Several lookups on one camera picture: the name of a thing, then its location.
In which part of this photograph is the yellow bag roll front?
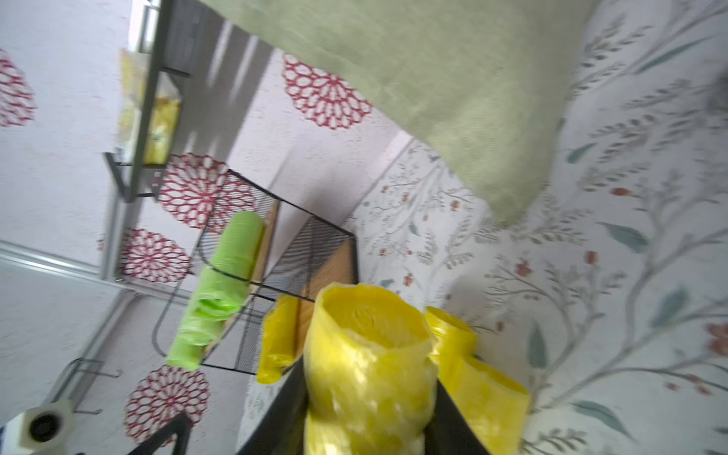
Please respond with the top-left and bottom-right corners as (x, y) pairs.
(256, 295), (299, 384)

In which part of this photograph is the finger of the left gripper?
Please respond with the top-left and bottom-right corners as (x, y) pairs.
(129, 413), (193, 455)

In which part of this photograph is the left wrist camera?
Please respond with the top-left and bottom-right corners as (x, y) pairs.
(1, 400), (74, 455)

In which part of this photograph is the yellow bag roll top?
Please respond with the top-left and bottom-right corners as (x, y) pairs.
(425, 306), (478, 380)

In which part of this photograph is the green bag roll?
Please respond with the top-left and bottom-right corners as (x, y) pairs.
(165, 292), (224, 372)
(193, 212), (265, 320)

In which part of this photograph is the black wire wooden shelf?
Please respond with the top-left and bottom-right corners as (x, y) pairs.
(187, 170), (358, 375)

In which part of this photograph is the green cushion pillow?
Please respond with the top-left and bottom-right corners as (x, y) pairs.
(210, 1), (596, 226)

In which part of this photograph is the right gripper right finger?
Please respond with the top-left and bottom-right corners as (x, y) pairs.
(424, 381), (490, 455)

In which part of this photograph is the grey wall mounted rack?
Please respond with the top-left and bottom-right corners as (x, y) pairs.
(104, 1), (208, 204)

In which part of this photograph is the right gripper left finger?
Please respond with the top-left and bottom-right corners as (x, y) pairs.
(237, 358), (308, 455)

